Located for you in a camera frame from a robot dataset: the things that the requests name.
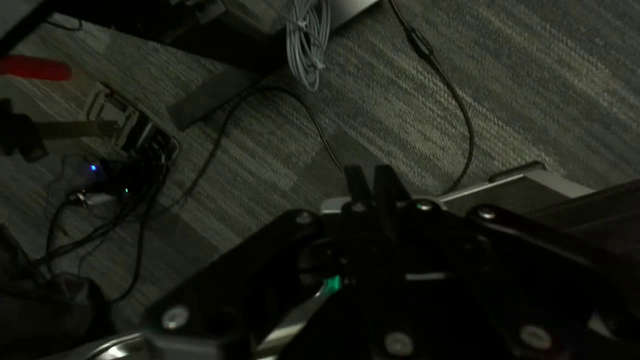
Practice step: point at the power device blue light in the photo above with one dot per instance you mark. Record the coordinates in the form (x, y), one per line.
(93, 170)

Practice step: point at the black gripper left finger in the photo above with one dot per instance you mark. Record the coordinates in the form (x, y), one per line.
(267, 252)

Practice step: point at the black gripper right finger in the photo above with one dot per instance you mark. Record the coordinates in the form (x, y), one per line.
(493, 261)

